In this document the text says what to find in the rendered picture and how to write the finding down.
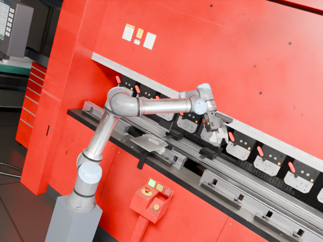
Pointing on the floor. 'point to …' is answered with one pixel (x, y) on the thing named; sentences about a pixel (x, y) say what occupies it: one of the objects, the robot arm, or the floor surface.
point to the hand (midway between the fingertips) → (223, 143)
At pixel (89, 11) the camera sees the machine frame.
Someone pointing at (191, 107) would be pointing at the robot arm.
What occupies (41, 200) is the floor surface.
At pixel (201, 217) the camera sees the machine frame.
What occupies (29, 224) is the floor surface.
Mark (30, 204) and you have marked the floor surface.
